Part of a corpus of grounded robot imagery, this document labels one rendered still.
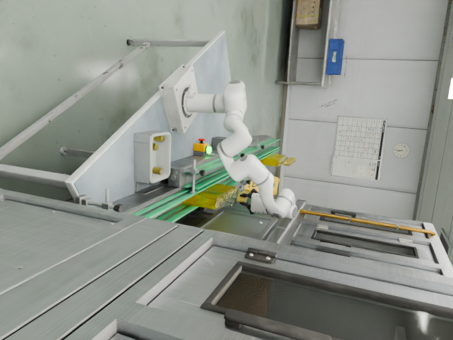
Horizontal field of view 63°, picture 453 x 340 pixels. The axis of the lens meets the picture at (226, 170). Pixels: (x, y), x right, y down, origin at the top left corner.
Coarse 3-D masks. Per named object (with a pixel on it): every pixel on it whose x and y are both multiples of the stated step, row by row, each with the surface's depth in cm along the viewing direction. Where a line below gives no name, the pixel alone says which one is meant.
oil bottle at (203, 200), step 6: (192, 198) 185; (198, 198) 184; (204, 198) 183; (210, 198) 181; (216, 198) 181; (192, 204) 186; (198, 204) 184; (204, 204) 183; (210, 204) 182; (216, 204) 181
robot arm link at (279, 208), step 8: (272, 176) 163; (256, 184) 163; (264, 184) 161; (272, 184) 162; (264, 192) 163; (272, 192) 162; (264, 200) 164; (272, 200) 162; (280, 200) 167; (288, 200) 167; (272, 208) 164; (280, 208) 165; (288, 208) 167; (280, 216) 166
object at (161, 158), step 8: (152, 136) 163; (168, 136) 177; (160, 144) 179; (168, 144) 178; (152, 152) 178; (160, 152) 180; (168, 152) 179; (152, 160) 178; (160, 160) 181; (168, 160) 180; (152, 168) 179; (168, 168) 180; (160, 176) 177; (168, 176) 180
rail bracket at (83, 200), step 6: (108, 192) 120; (78, 198) 123; (84, 198) 124; (90, 198) 125; (108, 198) 120; (84, 204) 123; (90, 204) 123; (96, 204) 122; (102, 204) 120; (108, 204) 120; (120, 204) 120; (120, 210) 119
